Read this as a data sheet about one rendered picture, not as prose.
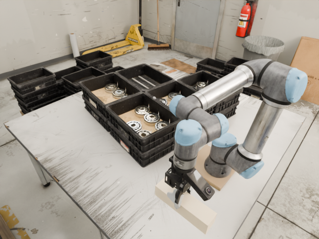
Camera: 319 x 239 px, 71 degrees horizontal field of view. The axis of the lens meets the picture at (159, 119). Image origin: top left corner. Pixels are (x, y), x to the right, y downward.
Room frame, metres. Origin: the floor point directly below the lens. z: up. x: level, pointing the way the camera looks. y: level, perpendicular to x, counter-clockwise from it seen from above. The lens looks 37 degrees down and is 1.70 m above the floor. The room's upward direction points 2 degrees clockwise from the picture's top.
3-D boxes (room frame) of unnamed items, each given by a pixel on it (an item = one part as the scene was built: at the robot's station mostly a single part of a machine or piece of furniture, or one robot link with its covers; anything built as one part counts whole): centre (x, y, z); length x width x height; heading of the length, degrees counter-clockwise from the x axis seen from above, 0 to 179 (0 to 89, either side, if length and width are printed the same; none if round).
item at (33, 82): (2.21, 1.41, 0.37); 0.40 x 0.30 x 0.45; 140
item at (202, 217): (0.49, -0.10, 0.93); 0.24 x 0.06 x 0.06; 50
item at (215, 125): (0.58, -0.16, 1.24); 0.11 x 0.11 x 0.08; 36
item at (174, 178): (0.51, -0.08, 1.09); 0.09 x 0.08 x 0.12; 49
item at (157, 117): (1.14, 0.05, 0.86); 0.10 x 0.10 x 0.01
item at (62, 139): (1.33, -0.01, 0.35); 1.60 x 1.60 x 0.70; 50
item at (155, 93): (1.29, -0.13, 0.87); 0.40 x 0.30 x 0.11; 40
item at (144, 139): (1.10, 0.10, 0.92); 0.40 x 0.30 x 0.02; 40
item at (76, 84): (2.26, 0.84, 0.37); 0.40 x 0.30 x 0.45; 139
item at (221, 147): (0.85, -0.34, 0.89); 0.13 x 0.12 x 0.14; 36
